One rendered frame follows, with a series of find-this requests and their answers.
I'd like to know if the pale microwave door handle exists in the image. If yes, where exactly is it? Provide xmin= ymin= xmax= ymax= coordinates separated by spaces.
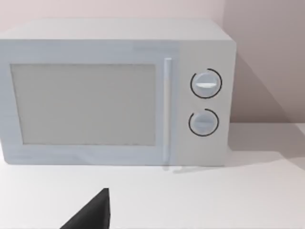
xmin=163 ymin=57 xmax=173 ymax=166

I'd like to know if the small pale microwave knob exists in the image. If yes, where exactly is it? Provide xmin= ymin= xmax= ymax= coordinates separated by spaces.
xmin=192 ymin=113 xmax=214 ymax=133

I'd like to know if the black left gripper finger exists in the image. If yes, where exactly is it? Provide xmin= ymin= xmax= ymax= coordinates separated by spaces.
xmin=59 ymin=187 xmax=111 ymax=229

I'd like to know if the pale microwave door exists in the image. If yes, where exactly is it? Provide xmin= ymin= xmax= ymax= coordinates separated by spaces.
xmin=0 ymin=39 xmax=181 ymax=166

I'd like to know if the pale microwave oven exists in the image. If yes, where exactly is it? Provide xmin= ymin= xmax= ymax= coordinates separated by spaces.
xmin=0 ymin=18 xmax=237 ymax=167

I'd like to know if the large pale microwave knob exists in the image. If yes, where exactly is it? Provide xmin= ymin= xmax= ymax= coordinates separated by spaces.
xmin=192 ymin=72 xmax=219 ymax=95

